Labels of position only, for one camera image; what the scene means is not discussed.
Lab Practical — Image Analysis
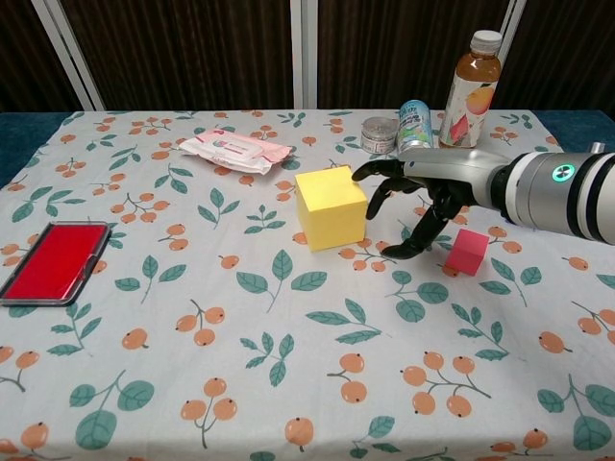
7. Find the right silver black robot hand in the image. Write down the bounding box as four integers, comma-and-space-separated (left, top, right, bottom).
353, 147, 504, 260

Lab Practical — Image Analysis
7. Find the small red cube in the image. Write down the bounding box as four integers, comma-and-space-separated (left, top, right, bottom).
444, 228, 490, 277

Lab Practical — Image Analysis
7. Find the large yellow cube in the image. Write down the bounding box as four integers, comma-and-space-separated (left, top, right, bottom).
293, 164, 368, 253

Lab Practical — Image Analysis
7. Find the light blue drink can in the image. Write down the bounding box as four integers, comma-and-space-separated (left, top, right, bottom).
395, 99, 433, 156

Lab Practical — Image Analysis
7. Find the tea bottle with white cap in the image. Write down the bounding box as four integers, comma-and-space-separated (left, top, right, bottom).
437, 30, 503, 151

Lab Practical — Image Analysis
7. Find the small clear round jar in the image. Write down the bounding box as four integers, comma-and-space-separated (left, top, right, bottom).
359, 116, 400, 155

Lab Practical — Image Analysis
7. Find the dark ribbed partition panel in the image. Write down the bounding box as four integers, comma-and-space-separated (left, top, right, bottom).
497, 0, 615, 112
46, 0, 307, 112
303, 0, 519, 112
0, 0, 93, 114

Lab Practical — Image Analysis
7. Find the pink white wet wipes pack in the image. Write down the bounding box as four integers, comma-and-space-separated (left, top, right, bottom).
177, 127, 295, 177

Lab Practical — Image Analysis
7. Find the floral fruit print tablecloth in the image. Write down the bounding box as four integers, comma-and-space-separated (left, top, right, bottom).
0, 109, 615, 461

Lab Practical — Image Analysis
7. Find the red ink pad case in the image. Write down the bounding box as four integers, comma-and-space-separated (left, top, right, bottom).
0, 220, 112, 307

